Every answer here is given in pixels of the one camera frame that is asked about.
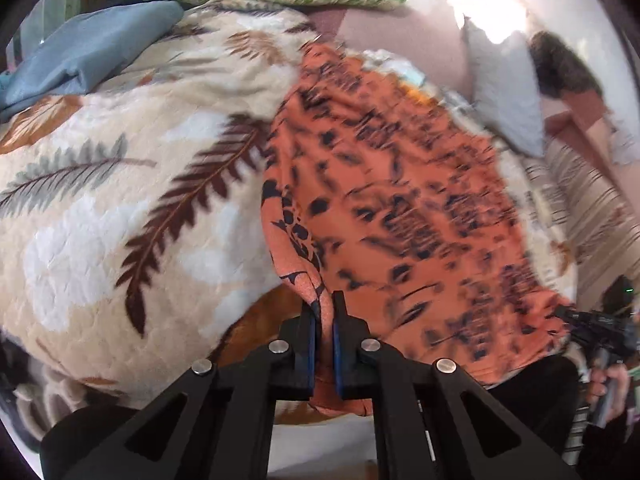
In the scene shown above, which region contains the light grey pillow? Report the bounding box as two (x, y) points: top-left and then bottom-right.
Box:
(463, 20), (544, 158)

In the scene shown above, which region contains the white and teal small cloth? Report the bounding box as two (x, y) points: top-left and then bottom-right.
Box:
(362, 49), (426, 87)

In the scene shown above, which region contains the blue folded cloth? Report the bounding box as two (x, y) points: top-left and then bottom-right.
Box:
(1, 1), (183, 122)

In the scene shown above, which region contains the red brown bedding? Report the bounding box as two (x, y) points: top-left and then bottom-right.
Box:
(541, 90), (613, 171)

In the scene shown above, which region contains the person right hand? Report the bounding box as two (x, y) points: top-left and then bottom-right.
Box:
(586, 364), (630, 428)

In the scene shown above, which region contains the striped beige cushion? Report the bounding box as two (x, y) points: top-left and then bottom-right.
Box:
(522, 139), (639, 310)

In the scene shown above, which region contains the cream leaf pattern blanket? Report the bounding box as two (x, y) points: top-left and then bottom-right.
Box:
(1, 0), (575, 404)

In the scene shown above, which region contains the orange black floral blouse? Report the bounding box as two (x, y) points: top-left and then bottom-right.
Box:
(260, 44), (566, 415)

